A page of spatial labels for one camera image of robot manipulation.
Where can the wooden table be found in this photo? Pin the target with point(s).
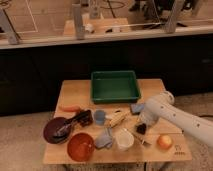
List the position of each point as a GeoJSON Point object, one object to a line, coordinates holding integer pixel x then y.
{"type": "Point", "coordinates": [77, 92]}

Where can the green plastic tray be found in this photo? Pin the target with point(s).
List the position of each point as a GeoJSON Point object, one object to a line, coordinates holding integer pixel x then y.
{"type": "Point", "coordinates": [114, 87]}

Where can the black eraser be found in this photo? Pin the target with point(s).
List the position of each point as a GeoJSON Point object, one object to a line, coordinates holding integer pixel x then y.
{"type": "Point", "coordinates": [141, 128]}

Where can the orange apple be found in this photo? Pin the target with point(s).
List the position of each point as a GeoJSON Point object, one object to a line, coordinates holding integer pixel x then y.
{"type": "Point", "coordinates": [164, 142]}

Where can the yellow banana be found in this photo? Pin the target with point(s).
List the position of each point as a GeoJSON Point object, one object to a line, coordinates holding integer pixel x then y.
{"type": "Point", "coordinates": [115, 118]}

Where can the blue-grey cloth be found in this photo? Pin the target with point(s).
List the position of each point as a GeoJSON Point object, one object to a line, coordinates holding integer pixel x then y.
{"type": "Point", "coordinates": [104, 140]}

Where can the small blue cup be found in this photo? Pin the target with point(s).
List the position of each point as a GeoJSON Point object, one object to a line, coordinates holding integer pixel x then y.
{"type": "Point", "coordinates": [99, 117]}

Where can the red bowl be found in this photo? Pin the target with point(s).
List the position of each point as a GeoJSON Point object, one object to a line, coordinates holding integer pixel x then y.
{"type": "Point", "coordinates": [80, 147]}

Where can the blue sponge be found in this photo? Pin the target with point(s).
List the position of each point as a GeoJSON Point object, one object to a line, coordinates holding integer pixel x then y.
{"type": "Point", "coordinates": [136, 108]}

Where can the metal fork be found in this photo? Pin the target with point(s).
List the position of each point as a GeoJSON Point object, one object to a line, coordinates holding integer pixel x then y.
{"type": "Point", "coordinates": [142, 141]}

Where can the orange carrot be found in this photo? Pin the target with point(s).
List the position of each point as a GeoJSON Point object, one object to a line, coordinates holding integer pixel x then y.
{"type": "Point", "coordinates": [70, 108]}

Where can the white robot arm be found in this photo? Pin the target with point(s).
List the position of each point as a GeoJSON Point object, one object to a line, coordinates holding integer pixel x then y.
{"type": "Point", "coordinates": [161, 106]}

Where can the black spatula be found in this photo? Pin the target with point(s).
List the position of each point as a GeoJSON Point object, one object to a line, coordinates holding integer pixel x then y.
{"type": "Point", "coordinates": [83, 118]}

